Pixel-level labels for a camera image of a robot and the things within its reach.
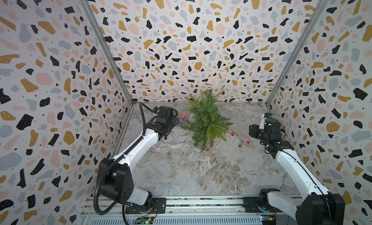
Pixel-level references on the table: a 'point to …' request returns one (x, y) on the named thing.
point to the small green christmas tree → (207, 121)
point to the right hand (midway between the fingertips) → (254, 126)
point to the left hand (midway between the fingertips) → (177, 119)
